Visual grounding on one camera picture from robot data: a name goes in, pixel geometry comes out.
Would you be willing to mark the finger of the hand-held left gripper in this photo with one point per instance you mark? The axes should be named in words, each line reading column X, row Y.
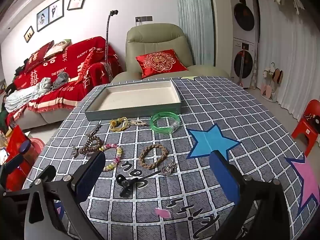
column 12, row 164
column 25, row 146

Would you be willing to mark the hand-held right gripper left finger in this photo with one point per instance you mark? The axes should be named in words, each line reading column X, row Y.
column 91, row 173

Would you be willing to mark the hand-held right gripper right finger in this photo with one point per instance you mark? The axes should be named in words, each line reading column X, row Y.
column 225, row 177

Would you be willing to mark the silver fishbone hair clip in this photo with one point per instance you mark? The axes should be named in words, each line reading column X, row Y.
column 94, row 130

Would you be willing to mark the green tray with cream lining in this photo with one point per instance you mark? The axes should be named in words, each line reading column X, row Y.
column 135, row 97

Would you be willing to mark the red round floor mat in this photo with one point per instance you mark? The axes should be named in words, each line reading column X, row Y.
column 37, row 145

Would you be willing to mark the red gift box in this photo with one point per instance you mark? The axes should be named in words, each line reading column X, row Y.
column 16, row 135

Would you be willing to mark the beige sofa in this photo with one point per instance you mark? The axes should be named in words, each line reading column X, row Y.
column 32, row 118

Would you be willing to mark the black claw hair clip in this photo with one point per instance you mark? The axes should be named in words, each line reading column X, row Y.
column 122, row 180

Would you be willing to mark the blue star sticker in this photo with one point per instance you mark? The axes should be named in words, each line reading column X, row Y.
column 212, row 140

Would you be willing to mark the light striped blanket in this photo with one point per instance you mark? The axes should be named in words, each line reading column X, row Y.
column 20, row 98

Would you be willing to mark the gold bow hair clip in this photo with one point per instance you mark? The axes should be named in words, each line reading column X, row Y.
column 138, row 123

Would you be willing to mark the small pink paper scrap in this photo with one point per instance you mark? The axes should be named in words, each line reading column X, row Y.
column 162, row 212

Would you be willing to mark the grey checked tablecloth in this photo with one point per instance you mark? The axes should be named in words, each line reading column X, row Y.
column 225, row 105

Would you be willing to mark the grey clothes pile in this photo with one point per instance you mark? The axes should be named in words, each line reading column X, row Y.
column 57, row 80

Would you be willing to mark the green bangle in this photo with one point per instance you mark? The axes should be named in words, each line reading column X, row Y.
column 153, row 123

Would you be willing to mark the pink star sticker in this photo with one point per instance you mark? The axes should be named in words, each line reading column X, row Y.
column 307, row 182

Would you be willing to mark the red printed cushion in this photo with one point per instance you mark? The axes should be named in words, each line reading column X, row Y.
column 37, row 56

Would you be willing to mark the red plastic stool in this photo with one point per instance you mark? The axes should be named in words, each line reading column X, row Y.
column 306, row 125

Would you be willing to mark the red fringed cushion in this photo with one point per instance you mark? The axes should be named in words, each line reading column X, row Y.
column 87, row 65

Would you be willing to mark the photo print cushion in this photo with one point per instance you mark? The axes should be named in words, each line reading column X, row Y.
column 57, row 47

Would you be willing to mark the yellow star sticker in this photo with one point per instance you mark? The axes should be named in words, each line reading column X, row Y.
column 188, row 78

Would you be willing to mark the slipper rack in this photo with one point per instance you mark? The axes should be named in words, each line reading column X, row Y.
column 271, row 80

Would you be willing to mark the red printed blanket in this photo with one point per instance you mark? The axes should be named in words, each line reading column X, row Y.
column 82, row 47

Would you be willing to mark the white washing machine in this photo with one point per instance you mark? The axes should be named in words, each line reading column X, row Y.
column 243, row 60

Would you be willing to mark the red embroidered cushion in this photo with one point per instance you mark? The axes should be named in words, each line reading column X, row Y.
column 160, row 62

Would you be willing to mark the white curtain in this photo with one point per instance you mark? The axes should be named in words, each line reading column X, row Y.
column 287, row 55

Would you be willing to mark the phone holder pole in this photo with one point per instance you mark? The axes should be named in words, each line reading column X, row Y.
column 108, row 30

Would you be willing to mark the green leather armchair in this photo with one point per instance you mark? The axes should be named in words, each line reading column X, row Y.
column 150, row 37

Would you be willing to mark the teal curtain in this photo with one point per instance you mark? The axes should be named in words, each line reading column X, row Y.
column 195, row 17

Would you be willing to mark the small black picture frame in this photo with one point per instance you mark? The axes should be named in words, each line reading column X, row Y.
column 29, row 33

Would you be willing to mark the tall black picture frame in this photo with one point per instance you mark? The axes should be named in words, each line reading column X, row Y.
column 42, row 19

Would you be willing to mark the large black picture frame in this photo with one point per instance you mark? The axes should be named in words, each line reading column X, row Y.
column 56, row 10

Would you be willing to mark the wide black picture frame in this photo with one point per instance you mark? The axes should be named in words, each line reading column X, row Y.
column 76, row 3

